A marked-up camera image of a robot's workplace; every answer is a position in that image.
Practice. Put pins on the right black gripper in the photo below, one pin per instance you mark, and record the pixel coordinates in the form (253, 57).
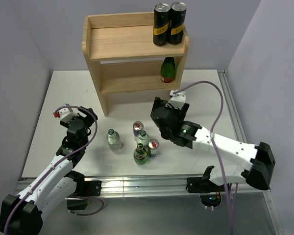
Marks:
(181, 113)

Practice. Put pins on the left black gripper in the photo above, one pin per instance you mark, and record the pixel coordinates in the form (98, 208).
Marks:
(89, 119)

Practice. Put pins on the energy drink can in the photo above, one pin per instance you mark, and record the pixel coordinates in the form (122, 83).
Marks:
(153, 146)
(137, 128)

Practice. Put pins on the clear bottle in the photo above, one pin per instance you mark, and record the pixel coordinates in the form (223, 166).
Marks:
(114, 140)
(143, 138)

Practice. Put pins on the green labelled glass bottle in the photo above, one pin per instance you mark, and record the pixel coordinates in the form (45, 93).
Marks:
(140, 155)

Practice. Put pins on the dark green glass bottle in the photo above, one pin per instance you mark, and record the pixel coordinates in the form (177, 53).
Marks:
(168, 70)

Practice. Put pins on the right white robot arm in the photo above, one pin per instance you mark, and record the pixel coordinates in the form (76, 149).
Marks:
(253, 164)

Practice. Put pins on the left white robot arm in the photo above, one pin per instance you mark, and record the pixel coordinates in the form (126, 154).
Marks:
(24, 214)

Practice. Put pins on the wooden two-tier shelf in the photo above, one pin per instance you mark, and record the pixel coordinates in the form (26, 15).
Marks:
(122, 58)

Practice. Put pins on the left black tall can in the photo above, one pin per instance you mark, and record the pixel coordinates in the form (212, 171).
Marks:
(160, 23)

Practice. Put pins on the black tall can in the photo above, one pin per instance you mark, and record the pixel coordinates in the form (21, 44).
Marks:
(160, 23)
(177, 17)

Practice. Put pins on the right black tall can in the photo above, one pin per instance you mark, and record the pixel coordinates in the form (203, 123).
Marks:
(177, 17)

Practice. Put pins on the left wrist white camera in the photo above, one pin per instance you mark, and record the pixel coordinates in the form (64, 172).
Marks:
(65, 113)

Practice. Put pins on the aluminium right rail frame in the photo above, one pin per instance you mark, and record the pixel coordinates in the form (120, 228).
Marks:
(239, 132)

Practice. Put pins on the aluminium rail frame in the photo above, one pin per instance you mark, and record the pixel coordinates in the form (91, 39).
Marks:
(239, 132)
(111, 187)

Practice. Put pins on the aluminium front rail frame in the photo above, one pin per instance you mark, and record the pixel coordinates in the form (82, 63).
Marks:
(111, 187)

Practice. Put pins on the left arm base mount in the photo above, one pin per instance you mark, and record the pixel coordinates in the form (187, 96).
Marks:
(79, 200)

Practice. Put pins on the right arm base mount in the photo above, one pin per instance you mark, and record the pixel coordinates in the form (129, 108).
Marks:
(210, 193)

